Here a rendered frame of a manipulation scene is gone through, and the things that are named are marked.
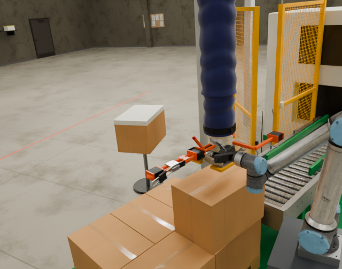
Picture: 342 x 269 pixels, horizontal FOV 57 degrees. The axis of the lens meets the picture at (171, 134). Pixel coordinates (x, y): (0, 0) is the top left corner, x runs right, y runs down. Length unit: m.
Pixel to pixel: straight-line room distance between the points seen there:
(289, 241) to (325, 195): 0.59
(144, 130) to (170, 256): 1.61
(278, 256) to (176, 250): 0.72
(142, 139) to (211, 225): 1.67
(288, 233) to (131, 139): 2.06
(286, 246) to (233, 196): 0.45
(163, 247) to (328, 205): 1.22
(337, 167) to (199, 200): 0.93
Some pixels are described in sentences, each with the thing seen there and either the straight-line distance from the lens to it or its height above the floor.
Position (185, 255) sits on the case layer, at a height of 0.54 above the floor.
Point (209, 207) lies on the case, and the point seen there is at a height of 0.93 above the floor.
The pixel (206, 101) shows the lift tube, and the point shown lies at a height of 1.56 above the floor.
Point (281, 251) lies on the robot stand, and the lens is 2.12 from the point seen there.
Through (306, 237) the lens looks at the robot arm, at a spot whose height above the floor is 1.02.
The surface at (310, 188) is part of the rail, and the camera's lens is 3.07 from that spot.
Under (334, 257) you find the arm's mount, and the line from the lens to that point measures 2.08.
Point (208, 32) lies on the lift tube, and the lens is 2.00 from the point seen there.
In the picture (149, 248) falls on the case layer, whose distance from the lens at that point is 2.44.
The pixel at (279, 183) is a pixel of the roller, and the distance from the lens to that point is 3.21.
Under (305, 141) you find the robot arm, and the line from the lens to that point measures 1.77.
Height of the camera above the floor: 2.14
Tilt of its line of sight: 22 degrees down
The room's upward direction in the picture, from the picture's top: 5 degrees counter-clockwise
